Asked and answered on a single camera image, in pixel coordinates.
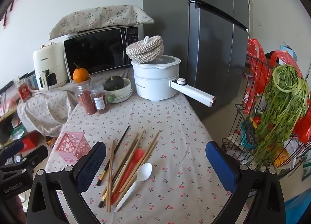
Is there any woven lidded basket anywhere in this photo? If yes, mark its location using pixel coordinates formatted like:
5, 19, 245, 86
126, 35, 164, 64

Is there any black wire rack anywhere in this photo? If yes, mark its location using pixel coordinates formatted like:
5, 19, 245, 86
222, 53, 311, 181

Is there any small-flower print cloth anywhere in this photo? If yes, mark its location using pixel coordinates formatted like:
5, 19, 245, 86
18, 82, 80, 137

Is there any cherry print tablecloth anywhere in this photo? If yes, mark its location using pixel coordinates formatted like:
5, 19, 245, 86
45, 69, 246, 224

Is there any red label jar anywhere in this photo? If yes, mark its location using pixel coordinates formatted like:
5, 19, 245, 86
15, 79, 32, 102

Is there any red plastic bag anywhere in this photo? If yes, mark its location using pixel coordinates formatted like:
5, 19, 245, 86
270, 50, 298, 69
247, 39, 274, 93

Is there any wooden chopstick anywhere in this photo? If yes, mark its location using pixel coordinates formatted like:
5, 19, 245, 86
106, 150, 114, 213
112, 131, 160, 193
109, 140, 116, 212
102, 130, 146, 196

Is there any pink plastic basket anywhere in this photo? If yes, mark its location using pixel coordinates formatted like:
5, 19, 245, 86
56, 132, 92, 161

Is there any bunch of leafy greens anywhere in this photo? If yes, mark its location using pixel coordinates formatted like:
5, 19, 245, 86
253, 65, 310, 168

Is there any wooden shelf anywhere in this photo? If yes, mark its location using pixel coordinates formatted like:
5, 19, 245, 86
0, 78, 48, 159

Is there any dark green squash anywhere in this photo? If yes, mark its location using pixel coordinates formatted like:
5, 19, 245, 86
104, 76, 125, 91

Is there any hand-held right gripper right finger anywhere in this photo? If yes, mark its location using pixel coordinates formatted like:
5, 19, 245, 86
205, 141, 287, 224

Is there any clear labelled spice jar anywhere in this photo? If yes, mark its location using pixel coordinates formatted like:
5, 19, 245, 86
90, 84, 108, 114

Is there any white plastic spoon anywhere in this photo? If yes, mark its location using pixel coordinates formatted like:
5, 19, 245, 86
114, 162, 153, 213

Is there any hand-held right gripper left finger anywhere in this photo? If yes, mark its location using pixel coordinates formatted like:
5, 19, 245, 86
26, 141, 107, 224

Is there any bundle of wooden chopsticks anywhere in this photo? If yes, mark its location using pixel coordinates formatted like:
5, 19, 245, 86
112, 140, 158, 206

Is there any white electric cooking pot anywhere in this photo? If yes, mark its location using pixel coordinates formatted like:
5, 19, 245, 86
131, 55, 217, 108

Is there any black microwave oven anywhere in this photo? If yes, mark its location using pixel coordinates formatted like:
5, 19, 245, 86
64, 25, 144, 82

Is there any cream air fryer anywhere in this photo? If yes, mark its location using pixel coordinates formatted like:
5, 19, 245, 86
33, 42, 69, 91

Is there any clear jar of red berries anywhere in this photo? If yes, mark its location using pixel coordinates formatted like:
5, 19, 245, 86
76, 81, 96, 115

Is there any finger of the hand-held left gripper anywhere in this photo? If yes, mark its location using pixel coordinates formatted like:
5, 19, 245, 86
10, 146, 49, 168
0, 139, 25, 159

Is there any red plastic spoon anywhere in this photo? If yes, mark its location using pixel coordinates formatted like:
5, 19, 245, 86
110, 149, 144, 202

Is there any floral cloth cover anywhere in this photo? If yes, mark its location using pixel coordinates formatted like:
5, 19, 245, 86
49, 5, 154, 40

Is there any blue cardboard box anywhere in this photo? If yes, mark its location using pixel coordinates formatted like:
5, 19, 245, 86
279, 42, 298, 62

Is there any white ceramic pot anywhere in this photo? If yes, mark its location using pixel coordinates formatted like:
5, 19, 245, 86
104, 78, 133, 104

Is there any red snack packet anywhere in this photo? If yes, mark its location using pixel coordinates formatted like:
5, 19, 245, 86
243, 85, 258, 115

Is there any orange fruit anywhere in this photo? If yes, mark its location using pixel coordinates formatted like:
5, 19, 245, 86
73, 63, 89, 84

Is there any clear glass container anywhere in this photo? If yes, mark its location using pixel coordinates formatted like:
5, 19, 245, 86
25, 72, 39, 91

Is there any grey refrigerator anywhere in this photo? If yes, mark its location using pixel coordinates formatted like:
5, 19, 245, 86
142, 0, 250, 120

